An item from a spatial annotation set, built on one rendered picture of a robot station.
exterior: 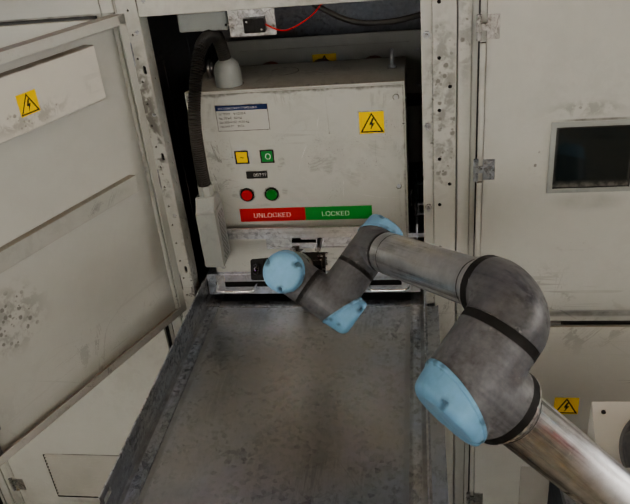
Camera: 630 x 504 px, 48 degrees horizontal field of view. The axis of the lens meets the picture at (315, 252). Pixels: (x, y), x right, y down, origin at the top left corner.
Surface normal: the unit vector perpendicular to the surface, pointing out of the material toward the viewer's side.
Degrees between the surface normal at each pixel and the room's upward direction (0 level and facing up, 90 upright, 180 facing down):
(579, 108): 90
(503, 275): 5
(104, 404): 90
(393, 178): 90
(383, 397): 0
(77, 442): 90
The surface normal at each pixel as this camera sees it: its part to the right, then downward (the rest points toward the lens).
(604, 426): -0.13, -0.26
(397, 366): -0.09, -0.87
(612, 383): -0.12, 0.49
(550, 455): 0.10, 0.39
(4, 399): 0.87, 0.17
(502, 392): 0.35, 0.09
